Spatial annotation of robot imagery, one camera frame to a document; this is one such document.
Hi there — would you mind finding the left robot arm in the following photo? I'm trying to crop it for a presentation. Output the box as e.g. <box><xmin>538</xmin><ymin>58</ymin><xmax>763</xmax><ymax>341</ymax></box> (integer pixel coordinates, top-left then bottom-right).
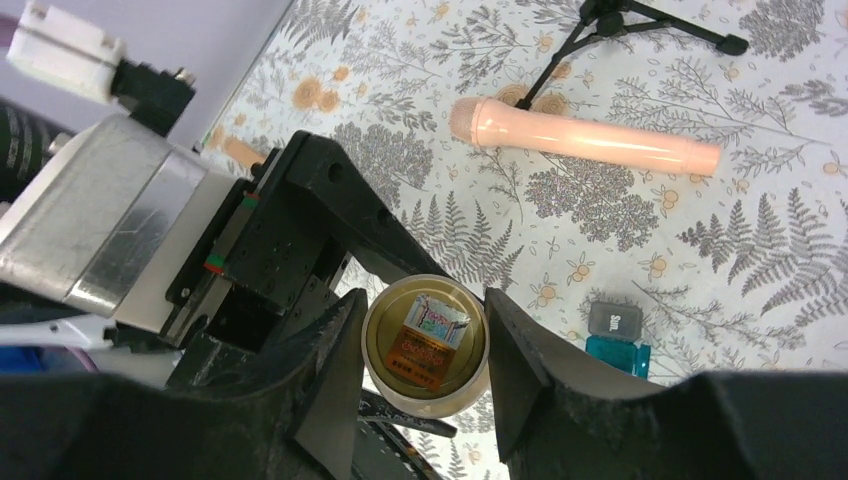
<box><xmin>1</xmin><ymin>98</ymin><xmax>457</xmax><ymax>438</ymax></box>

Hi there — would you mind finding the pink tube container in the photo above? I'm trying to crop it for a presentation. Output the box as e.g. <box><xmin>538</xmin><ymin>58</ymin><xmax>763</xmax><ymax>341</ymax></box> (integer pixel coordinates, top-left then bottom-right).
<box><xmin>448</xmin><ymin>97</ymin><xmax>721</xmax><ymax>176</ymax></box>

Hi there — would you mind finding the black microphone tripod stand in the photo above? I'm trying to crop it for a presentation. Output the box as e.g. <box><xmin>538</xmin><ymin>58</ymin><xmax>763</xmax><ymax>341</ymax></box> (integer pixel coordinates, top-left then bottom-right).
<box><xmin>515</xmin><ymin>0</ymin><xmax>749</xmax><ymax>110</ymax></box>

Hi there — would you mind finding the gold bottle cap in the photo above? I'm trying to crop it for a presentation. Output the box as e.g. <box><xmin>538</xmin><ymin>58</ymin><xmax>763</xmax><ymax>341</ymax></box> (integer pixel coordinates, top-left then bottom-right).
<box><xmin>361</xmin><ymin>274</ymin><xmax>491</xmax><ymax>419</ymax></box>

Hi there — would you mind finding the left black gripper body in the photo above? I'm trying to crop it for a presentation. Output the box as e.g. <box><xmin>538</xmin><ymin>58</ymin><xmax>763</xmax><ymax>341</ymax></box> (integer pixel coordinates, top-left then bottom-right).
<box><xmin>162</xmin><ymin>131</ymin><xmax>442</xmax><ymax>352</ymax></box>

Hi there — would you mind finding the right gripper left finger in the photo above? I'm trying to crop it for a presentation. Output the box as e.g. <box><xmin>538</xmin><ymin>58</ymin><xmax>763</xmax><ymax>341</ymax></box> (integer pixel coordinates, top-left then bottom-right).
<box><xmin>1</xmin><ymin>289</ymin><xmax>368</xmax><ymax>479</ymax></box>

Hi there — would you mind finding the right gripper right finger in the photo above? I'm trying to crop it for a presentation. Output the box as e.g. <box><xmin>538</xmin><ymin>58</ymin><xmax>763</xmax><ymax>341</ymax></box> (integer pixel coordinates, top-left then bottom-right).
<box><xmin>484</xmin><ymin>288</ymin><xmax>847</xmax><ymax>479</ymax></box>

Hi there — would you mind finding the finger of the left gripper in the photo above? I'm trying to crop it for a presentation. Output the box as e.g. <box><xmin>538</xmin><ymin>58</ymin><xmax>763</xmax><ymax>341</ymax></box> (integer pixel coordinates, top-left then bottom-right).
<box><xmin>358</xmin><ymin>389</ymin><xmax>458</xmax><ymax>438</ymax></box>

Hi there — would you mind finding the floral table mat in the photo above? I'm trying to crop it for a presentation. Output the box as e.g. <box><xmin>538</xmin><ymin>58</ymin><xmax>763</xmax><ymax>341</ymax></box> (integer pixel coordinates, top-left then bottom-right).
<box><xmin>198</xmin><ymin>0</ymin><xmax>848</xmax><ymax>480</ymax></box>

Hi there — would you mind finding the teal pill box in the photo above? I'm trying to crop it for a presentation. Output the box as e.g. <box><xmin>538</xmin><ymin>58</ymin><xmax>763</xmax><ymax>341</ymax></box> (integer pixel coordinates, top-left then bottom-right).
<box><xmin>585</xmin><ymin>301</ymin><xmax>652</xmax><ymax>379</ymax></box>

